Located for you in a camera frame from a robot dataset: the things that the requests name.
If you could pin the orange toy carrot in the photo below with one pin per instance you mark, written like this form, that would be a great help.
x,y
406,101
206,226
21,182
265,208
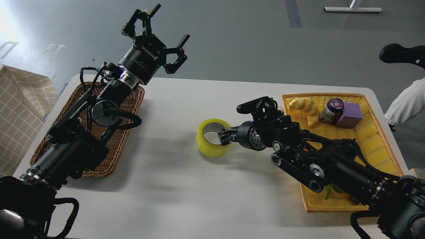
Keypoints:
x,y
333,188

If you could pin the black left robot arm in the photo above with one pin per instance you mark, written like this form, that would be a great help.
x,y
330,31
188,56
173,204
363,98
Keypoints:
x,y
78,140

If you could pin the toy croissant bread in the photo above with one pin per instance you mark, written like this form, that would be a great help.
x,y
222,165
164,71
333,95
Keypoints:
x,y
309,107

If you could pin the purple foam block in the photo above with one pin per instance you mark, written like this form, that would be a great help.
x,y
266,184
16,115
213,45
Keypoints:
x,y
351,116

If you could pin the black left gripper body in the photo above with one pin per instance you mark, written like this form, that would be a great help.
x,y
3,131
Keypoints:
x,y
144,58

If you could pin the yellow tape roll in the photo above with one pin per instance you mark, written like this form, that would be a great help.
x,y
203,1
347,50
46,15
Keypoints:
x,y
207,138

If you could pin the beige checkered cloth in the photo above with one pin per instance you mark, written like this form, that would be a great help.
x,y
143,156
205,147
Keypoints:
x,y
25,99

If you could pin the white metal stand base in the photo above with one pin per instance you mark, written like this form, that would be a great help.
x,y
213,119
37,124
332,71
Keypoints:
x,y
354,7

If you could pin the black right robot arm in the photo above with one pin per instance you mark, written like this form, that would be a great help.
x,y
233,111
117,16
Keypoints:
x,y
316,162

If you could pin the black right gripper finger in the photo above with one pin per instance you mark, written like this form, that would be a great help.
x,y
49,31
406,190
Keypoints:
x,y
226,137

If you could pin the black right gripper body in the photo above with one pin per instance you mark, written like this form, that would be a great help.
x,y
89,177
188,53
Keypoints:
x,y
247,136

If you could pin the small dark glass jar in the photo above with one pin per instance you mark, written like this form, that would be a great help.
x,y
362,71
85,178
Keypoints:
x,y
331,111

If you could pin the yellow plastic basket tray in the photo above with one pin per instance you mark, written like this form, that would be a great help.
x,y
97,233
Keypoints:
x,y
368,134

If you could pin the black shoe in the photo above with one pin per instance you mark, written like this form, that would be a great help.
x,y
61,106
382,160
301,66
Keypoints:
x,y
395,53

